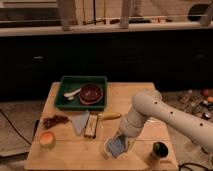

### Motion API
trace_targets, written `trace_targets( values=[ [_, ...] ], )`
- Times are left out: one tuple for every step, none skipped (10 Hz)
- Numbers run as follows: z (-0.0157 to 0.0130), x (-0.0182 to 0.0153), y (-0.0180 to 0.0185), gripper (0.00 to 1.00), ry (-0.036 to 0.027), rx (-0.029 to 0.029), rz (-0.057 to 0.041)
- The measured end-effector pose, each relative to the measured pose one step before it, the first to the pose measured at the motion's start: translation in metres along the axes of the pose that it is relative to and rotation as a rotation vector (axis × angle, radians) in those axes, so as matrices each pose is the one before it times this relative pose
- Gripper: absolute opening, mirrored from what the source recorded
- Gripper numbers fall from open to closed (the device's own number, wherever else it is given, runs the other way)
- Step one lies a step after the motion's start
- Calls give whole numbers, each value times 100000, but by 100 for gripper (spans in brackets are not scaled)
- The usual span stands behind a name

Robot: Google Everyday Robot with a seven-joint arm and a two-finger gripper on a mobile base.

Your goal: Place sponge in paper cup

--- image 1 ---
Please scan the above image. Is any white brush in tray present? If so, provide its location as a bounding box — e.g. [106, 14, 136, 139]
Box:
[64, 88, 81, 100]

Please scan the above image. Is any white wooden shelf rail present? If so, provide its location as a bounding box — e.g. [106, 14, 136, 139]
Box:
[0, 0, 213, 37]

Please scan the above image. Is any bunch of red grapes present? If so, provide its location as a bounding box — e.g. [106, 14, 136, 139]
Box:
[43, 115, 69, 129]

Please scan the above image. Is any dark red bowl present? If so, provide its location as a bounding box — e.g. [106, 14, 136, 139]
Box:
[79, 84, 103, 105]

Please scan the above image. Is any green plastic tray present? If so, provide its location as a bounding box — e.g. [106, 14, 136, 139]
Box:
[54, 76, 107, 111]

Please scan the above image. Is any dark green cup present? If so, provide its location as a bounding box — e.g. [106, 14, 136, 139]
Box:
[152, 142, 169, 159]

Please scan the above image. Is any light blue triangular cloth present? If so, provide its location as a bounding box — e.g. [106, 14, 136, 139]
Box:
[71, 110, 89, 135]

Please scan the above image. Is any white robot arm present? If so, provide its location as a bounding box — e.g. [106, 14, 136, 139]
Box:
[106, 90, 213, 158]

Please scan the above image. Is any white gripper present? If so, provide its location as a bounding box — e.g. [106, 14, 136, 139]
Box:
[109, 130, 133, 154]

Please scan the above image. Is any wooden rectangular block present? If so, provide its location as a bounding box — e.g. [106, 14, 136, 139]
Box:
[84, 115, 98, 138]

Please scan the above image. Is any black cable on floor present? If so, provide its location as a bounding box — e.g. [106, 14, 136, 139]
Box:
[0, 109, 33, 146]

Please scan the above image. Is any orange paper cup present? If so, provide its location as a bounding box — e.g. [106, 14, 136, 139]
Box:
[39, 131, 55, 148]

